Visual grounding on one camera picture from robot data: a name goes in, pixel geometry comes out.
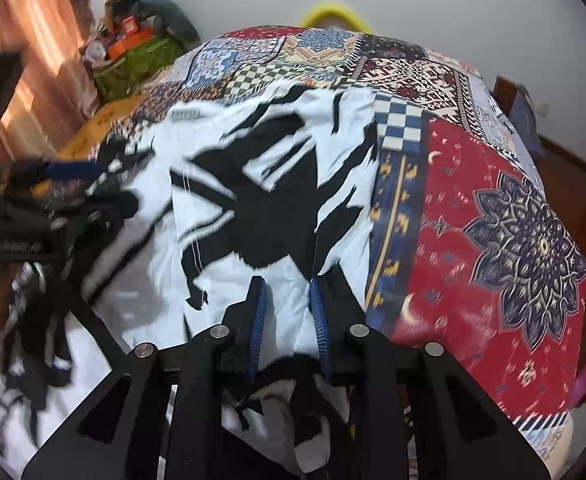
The patchwork printed blanket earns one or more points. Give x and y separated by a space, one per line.
473 210

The black and white patterned garment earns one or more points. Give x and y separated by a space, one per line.
273 220

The blue cloth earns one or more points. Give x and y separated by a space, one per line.
524 117

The white round container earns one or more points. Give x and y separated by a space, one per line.
96 51

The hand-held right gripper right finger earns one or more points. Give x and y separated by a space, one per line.
320 330

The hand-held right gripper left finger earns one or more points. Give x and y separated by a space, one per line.
257 320

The green patterned cloth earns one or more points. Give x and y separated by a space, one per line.
133 67

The small red carton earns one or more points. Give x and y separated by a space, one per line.
129 25

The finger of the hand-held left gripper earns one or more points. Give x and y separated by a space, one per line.
98 212
68 171

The orange box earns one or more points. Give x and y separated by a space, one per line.
132 46

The white wall socket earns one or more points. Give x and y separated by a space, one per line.
545 108

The orange pink curtain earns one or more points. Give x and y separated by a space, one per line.
38 35

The grey cloth bundle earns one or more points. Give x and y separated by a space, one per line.
173 15

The yellow mat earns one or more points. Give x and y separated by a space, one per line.
98 120

